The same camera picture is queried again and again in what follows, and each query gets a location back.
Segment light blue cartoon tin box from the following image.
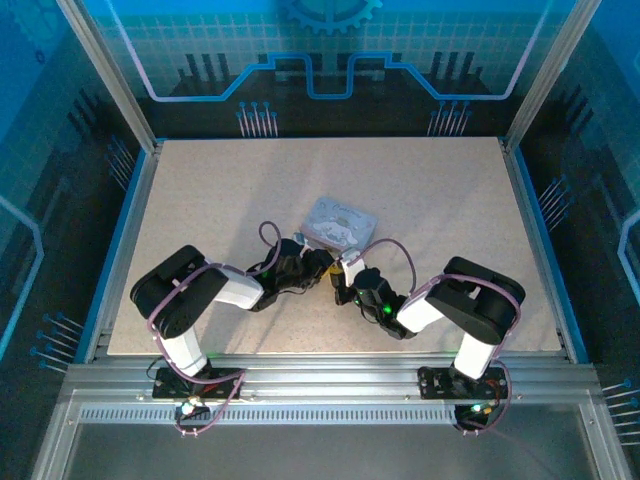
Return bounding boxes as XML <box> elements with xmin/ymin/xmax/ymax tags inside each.
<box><xmin>297</xmin><ymin>195</ymin><xmax>380</xmax><ymax>252</ymax></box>

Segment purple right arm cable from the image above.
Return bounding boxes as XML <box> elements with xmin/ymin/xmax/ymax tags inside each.
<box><xmin>356</xmin><ymin>238</ymin><xmax>519</xmax><ymax>387</ymax></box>

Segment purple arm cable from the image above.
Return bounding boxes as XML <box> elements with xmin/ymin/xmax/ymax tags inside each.
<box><xmin>146</xmin><ymin>220</ymin><xmax>284</xmax><ymax>362</ymax></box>
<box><xmin>356</xmin><ymin>238</ymin><xmax>519</xmax><ymax>387</ymax></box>

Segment aluminium frame rail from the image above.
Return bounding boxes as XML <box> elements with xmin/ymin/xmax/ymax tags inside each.
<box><xmin>63</xmin><ymin>351</ymin><xmax>604</xmax><ymax>402</ymax></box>

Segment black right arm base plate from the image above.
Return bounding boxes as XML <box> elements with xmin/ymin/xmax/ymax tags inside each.
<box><xmin>416</xmin><ymin>364</ymin><xmax>512</xmax><ymax>401</ymax></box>

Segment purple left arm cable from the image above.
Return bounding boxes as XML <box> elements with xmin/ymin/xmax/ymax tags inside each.
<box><xmin>146</xmin><ymin>220</ymin><xmax>284</xmax><ymax>362</ymax></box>

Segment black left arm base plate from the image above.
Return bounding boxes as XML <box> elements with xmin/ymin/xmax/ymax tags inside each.
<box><xmin>151</xmin><ymin>367</ymin><xmax>246</xmax><ymax>401</ymax></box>

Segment slotted grey cable duct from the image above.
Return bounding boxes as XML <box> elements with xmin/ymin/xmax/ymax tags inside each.
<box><xmin>78</xmin><ymin>406</ymin><xmax>467</xmax><ymax>424</ymax></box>

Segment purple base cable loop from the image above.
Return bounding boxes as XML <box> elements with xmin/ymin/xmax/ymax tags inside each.
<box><xmin>457</xmin><ymin>394</ymin><xmax>514</xmax><ymax>437</ymax></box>
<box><xmin>173</xmin><ymin>372</ymin><xmax>246</xmax><ymax>439</ymax></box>

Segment aluminium table side rail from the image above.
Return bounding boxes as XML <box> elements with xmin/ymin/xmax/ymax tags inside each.
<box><xmin>501</xmin><ymin>138</ymin><xmax>585</xmax><ymax>364</ymax></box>
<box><xmin>82</xmin><ymin>142</ymin><xmax>164</xmax><ymax>364</ymax></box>

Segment aluminium frame post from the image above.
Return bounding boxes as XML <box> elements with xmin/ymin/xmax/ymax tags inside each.
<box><xmin>53</xmin><ymin>0</ymin><xmax>162</xmax><ymax>152</ymax></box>
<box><xmin>501</xmin><ymin>0</ymin><xmax>604</xmax><ymax>152</ymax></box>

